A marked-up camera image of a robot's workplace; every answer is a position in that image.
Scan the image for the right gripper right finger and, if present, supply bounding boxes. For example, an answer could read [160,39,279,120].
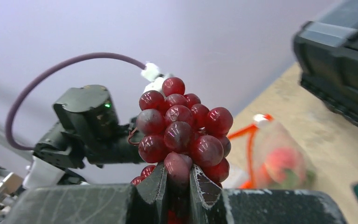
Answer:
[190,165,347,224]

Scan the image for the clear orange-zip bag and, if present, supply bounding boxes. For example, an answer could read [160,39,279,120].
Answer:
[222,114,316,189]

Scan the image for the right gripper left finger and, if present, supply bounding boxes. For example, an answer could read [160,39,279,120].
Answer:
[3,163,167,224]

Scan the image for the black plastic toolbox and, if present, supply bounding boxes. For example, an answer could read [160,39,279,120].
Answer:
[292,0,358,140]

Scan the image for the dark red toy grapes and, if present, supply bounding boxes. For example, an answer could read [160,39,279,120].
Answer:
[131,77,233,187]

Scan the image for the pink toy peach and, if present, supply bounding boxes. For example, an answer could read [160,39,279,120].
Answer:
[264,147,306,183]

